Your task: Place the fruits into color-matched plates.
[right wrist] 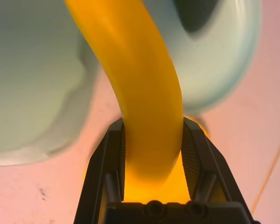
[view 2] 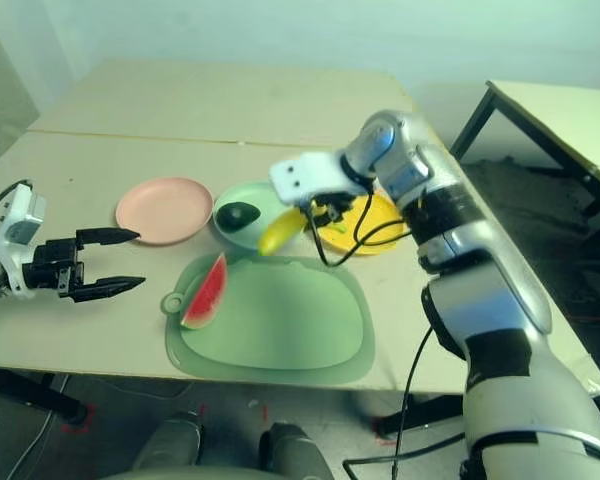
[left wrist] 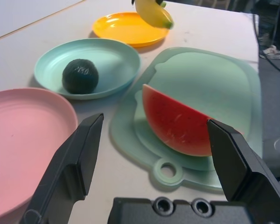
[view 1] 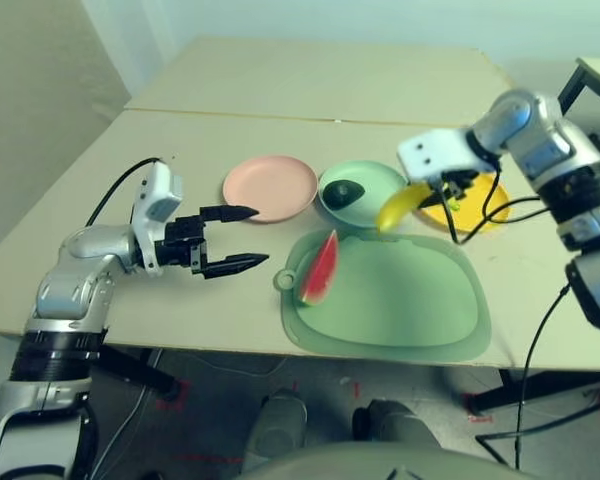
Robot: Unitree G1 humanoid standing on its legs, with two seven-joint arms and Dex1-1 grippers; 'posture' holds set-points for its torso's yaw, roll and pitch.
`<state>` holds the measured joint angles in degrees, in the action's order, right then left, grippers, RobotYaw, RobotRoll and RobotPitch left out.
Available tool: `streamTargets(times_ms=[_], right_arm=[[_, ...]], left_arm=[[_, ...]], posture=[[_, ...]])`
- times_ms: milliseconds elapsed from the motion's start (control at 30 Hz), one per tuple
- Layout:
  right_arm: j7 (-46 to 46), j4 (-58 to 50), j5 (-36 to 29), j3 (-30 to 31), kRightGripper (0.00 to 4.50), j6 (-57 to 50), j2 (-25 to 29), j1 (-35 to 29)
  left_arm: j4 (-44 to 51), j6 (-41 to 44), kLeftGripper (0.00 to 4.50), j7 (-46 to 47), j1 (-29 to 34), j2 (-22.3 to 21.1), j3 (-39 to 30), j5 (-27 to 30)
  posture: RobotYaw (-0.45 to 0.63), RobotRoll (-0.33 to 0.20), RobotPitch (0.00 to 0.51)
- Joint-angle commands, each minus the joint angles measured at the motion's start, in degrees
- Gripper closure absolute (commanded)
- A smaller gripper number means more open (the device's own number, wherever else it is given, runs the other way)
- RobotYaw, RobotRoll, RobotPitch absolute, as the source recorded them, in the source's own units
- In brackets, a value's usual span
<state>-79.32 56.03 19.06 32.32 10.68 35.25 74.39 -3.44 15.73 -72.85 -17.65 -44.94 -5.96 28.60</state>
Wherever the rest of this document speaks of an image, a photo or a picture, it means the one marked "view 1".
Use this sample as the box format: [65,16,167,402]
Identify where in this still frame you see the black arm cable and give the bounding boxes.
[442,162,600,471]
[84,157,166,231]

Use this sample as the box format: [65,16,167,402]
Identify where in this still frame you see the yellow round plate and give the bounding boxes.
[412,172,511,237]

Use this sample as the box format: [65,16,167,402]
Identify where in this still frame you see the grey robot leg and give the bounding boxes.
[352,398,441,451]
[244,389,309,466]

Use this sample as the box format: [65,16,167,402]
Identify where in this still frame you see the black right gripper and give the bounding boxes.
[417,167,481,209]

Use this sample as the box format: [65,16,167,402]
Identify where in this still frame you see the black table base leg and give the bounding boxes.
[467,372,600,419]
[99,344,181,401]

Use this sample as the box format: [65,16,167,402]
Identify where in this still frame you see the grey robot torso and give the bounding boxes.
[239,439,531,480]

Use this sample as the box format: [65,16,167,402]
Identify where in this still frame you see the thin white floor cable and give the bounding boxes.
[124,349,287,451]

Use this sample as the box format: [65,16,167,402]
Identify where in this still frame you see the grey robot left leg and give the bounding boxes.
[244,389,309,466]

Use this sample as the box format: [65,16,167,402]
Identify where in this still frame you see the pink round plate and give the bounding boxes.
[222,155,319,225]

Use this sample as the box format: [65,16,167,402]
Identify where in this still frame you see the yellow toy banana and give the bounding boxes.
[375,180,462,237]

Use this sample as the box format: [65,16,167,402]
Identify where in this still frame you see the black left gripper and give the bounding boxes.
[154,203,270,280]

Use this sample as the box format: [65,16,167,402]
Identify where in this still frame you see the grey robot right leg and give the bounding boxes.
[352,398,441,451]

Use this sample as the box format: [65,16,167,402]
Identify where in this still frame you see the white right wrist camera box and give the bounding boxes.
[397,127,496,184]

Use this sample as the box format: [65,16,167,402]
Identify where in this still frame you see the beige side table black legs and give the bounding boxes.
[557,57,600,146]

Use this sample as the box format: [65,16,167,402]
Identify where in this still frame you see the green silicone cutting mat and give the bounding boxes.
[273,228,494,362]

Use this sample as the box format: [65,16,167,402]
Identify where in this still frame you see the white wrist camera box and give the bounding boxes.
[129,160,185,276]
[397,127,496,184]

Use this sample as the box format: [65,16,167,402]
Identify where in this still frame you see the red watermelon slice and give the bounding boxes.
[298,229,341,307]

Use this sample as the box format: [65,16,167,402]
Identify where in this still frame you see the dark green toy avocado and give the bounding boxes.
[326,179,367,210]

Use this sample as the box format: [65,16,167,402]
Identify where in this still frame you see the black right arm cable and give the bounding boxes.
[442,162,600,471]

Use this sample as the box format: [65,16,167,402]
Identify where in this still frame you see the mint green round plate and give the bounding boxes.
[318,159,411,230]

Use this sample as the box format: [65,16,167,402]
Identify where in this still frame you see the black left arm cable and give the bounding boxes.
[84,157,166,231]

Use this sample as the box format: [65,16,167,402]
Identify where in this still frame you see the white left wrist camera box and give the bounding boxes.
[129,160,185,276]

